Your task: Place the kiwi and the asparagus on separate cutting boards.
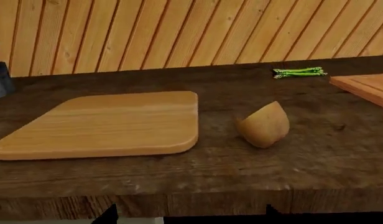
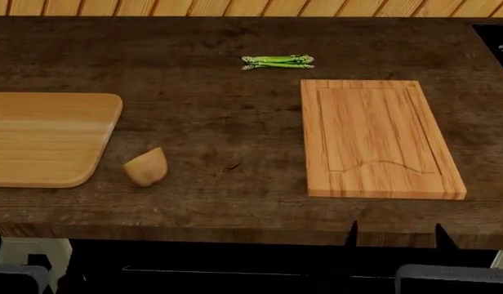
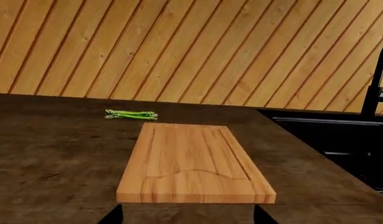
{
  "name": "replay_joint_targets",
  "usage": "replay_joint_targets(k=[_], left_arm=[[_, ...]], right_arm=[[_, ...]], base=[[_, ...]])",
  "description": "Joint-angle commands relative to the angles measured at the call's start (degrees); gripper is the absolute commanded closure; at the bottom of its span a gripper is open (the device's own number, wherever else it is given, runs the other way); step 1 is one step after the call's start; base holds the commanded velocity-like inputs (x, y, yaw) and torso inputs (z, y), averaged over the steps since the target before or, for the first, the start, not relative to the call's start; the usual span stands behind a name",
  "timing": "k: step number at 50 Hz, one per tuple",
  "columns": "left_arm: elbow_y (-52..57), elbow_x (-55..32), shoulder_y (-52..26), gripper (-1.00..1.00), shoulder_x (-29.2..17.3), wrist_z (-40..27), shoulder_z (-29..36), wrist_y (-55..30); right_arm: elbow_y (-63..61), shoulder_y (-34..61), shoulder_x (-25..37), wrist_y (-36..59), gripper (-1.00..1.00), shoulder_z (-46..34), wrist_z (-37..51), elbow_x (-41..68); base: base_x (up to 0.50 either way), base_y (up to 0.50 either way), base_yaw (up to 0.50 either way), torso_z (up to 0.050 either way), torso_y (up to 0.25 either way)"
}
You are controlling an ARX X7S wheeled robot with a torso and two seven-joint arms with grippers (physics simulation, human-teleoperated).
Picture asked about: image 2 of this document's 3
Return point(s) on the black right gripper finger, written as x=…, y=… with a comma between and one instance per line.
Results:
x=353, y=234
x=443, y=237

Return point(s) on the rectangular grooved wooden cutting board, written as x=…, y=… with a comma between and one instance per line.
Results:
x=378, y=137

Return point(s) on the green asparagus bunch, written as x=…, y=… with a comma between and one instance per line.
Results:
x=278, y=62

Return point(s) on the rounded light wooden cutting board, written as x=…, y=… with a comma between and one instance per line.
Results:
x=43, y=137

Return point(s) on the black appliance with white print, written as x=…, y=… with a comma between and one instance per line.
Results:
x=498, y=46

